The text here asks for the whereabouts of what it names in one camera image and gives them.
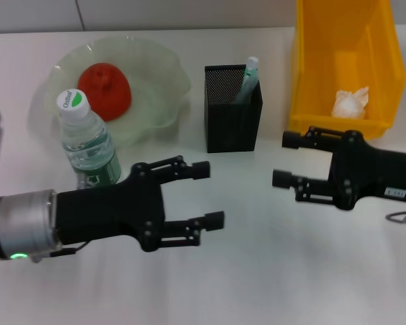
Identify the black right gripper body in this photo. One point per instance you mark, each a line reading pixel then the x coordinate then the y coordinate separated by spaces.
pixel 372 172

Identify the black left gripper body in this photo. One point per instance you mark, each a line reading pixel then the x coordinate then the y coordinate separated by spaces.
pixel 111 210

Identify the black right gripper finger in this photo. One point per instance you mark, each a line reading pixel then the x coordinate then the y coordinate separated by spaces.
pixel 304 188
pixel 311 139

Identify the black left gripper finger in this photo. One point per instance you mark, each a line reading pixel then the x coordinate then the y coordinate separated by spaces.
pixel 176 169
pixel 193 228

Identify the white paper ball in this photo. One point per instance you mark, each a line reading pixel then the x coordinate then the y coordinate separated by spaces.
pixel 348 106

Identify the clear water bottle green label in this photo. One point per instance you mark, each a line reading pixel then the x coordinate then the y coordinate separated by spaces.
pixel 88 142

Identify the grey marker pen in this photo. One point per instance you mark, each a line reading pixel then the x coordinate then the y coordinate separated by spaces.
pixel 245 89

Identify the green utility knife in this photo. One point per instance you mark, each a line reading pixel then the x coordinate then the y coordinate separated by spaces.
pixel 252 66

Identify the red-orange orange fruit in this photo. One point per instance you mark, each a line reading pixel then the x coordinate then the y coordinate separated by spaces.
pixel 108 91

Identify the black mesh pen holder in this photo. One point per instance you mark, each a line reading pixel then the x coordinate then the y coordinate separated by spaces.
pixel 233 128

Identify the green glass fruit plate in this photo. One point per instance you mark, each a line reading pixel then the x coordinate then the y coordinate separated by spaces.
pixel 155 94

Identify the yellow plastic bin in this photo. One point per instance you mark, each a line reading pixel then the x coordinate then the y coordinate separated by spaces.
pixel 345 61

